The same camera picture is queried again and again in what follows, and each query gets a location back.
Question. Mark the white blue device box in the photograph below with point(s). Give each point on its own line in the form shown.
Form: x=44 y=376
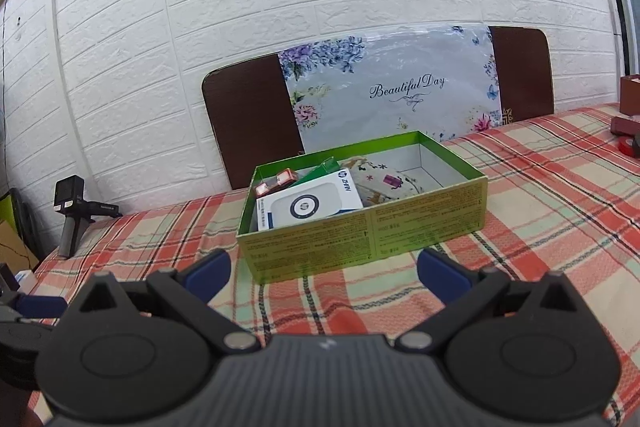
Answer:
x=313 y=200

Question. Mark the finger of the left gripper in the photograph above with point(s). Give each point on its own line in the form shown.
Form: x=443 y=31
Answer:
x=39 y=307

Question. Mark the green small box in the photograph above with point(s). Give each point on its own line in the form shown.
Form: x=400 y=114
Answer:
x=330 y=165

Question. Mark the white power strip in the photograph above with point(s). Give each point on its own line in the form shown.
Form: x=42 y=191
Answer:
x=27 y=280

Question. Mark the green open cardboard box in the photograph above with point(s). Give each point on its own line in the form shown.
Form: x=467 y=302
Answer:
x=453 y=204

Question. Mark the dark brown headboard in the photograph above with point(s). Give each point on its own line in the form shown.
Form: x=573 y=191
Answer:
x=252 y=117

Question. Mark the black handheld camera on grip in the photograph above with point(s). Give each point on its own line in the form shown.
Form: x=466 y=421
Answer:
x=78 y=213

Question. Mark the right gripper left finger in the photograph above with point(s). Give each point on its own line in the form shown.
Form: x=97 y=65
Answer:
x=184 y=296

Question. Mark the red tape roll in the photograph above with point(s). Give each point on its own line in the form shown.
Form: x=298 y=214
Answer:
x=629 y=146

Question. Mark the brown wooden box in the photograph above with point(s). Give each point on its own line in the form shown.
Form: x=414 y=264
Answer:
x=628 y=124

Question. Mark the red small box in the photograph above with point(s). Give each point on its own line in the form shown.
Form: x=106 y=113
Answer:
x=284 y=179

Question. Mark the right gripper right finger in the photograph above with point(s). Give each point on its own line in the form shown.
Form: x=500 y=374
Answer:
x=465 y=294

